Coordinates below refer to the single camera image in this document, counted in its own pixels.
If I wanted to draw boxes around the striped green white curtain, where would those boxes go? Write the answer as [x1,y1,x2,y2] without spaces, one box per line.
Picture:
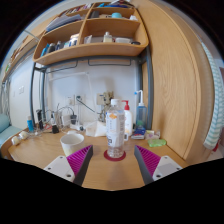
[199,41,224,152]

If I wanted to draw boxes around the small white pink box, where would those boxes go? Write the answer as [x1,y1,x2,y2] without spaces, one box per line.
[144,129,161,141]

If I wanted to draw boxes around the white tape roll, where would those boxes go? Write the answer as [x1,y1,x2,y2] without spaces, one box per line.
[18,130,31,141]
[10,134,22,147]

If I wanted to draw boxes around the flat round red coaster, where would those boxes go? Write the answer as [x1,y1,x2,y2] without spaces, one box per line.
[103,149,128,163]

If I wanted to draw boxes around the teal pillow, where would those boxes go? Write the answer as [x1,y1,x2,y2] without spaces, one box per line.
[0,113,11,134]

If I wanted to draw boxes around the grey striped curtain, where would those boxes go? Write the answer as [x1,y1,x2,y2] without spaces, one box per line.
[0,78,11,116]

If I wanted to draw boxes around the tall black device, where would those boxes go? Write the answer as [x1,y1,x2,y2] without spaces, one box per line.
[35,109,45,131]

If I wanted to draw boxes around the white pump bottle red top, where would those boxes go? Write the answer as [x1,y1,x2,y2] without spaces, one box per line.
[121,99,134,138]

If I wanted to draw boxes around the small blue bottle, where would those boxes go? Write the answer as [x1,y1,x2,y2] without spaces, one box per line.
[26,114,36,134]

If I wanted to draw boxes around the grey metal shelf frame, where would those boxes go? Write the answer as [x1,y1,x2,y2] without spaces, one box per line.
[29,46,155,133]

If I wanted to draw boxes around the white ceramic cup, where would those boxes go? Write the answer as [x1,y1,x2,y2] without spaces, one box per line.
[59,132,86,158]

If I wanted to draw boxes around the wooden shelf unit with items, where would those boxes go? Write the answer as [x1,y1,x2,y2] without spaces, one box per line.
[32,1,150,67]

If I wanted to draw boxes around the small black adapter block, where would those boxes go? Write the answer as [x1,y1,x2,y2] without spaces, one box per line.
[51,123,61,135]

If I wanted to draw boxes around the white charger block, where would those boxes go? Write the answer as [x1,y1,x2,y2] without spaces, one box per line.
[61,114,72,127]

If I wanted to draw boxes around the wooden wardrobe side panel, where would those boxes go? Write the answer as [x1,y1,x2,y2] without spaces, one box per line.
[131,0,215,162]

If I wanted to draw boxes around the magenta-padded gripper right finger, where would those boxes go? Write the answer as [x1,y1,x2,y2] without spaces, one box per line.
[133,144,184,186]

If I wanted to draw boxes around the long wooden wall shelf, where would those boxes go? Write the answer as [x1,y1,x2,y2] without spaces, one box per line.
[1,19,51,83]

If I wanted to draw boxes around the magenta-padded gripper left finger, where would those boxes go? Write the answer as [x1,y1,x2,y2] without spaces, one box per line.
[43,144,94,187]

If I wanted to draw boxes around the white crumpled tissue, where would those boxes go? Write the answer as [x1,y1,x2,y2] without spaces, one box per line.
[84,120,108,138]

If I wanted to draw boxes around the blue flat box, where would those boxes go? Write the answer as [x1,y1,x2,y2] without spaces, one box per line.
[130,126,147,141]

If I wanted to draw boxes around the clear plastic water bottle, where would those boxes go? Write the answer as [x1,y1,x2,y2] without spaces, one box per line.
[105,98,126,159]

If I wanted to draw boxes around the black charger block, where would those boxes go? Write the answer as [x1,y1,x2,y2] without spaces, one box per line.
[69,114,79,125]

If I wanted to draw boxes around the blue spray bottle white nozzle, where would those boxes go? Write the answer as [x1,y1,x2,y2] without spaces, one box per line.
[134,89,149,130]

